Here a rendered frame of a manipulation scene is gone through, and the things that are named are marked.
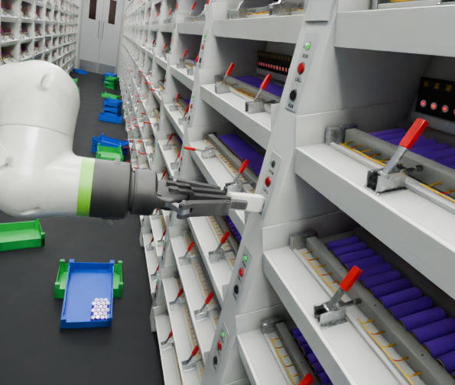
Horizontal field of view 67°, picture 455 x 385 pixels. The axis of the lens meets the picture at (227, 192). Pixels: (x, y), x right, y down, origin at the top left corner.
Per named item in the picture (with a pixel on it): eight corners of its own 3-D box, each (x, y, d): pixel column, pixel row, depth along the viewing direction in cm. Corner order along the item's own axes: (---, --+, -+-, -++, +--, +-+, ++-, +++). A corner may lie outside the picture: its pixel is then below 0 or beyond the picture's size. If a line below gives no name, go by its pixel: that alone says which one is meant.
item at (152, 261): (154, 308, 163) (149, 286, 156) (144, 240, 215) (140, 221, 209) (196, 297, 167) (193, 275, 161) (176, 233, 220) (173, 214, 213)
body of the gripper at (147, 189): (126, 200, 61) (177, 205, 64) (128, 224, 54) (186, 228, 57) (131, 160, 59) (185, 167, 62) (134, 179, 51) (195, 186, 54)
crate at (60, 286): (53, 298, 160) (54, 284, 158) (59, 272, 178) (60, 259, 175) (121, 297, 171) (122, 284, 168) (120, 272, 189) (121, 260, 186)
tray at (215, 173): (245, 244, 73) (244, 204, 69) (190, 153, 126) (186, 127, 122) (329, 224, 78) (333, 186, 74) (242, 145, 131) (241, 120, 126)
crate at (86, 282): (110, 326, 153) (112, 318, 148) (60, 328, 146) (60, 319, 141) (112, 269, 174) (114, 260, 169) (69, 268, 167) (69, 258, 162)
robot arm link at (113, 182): (93, 165, 48) (96, 145, 56) (86, 237, 52) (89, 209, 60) (138, 170, 50) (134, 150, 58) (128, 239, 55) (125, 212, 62)
